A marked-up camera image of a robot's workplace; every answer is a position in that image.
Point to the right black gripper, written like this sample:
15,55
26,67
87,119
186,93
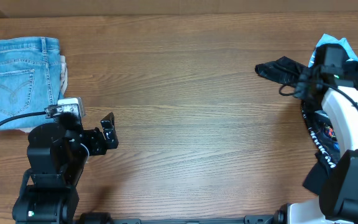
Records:
299,91

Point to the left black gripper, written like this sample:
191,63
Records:
99,145

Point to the black orange patterned jersey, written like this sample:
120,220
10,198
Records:
287,71

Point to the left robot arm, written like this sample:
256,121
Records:
58,152

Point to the light blue shirt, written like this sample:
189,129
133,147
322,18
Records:
328,39

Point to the plain black garment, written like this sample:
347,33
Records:
315,177

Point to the white folded cloth under jeans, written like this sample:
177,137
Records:
29,86

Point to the folded blue denim jeans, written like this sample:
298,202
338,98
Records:
39,49

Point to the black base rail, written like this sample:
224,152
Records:
105,218

